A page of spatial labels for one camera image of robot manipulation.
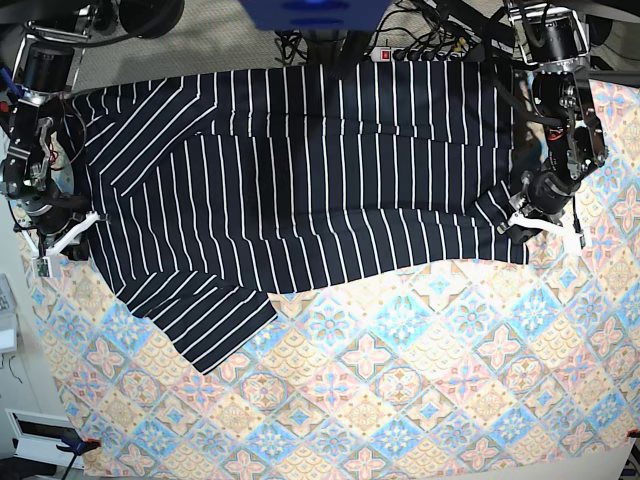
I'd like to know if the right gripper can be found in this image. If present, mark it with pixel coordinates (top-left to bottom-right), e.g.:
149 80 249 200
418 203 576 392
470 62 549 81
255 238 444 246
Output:
12 192 108 262

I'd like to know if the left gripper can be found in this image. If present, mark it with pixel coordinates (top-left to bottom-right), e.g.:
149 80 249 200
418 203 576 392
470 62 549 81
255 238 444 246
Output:
497 170 585 248

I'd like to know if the navy white striped T-shirt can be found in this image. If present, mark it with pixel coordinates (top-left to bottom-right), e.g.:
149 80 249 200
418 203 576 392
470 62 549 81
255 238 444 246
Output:
68 61 529 373

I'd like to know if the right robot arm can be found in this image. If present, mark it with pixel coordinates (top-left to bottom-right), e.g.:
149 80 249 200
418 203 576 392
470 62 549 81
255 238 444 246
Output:
1 7 103 275

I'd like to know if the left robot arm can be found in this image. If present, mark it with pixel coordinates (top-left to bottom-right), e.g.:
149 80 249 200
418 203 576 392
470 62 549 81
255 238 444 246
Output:
499 1 608 255

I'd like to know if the patterned colourful tablecloth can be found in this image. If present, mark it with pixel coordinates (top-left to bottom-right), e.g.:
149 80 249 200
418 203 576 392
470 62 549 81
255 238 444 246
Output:
26 82 639 479

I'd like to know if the white box on floor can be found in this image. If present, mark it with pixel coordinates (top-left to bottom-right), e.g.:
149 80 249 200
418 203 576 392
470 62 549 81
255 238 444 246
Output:
5 409 77 467

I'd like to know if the white power strip red switch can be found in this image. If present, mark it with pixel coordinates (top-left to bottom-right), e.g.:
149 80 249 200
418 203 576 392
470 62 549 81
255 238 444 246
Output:
369 44 471 63

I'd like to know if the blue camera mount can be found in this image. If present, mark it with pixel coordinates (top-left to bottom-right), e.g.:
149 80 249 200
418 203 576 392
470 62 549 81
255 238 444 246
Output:
240 0 391 31

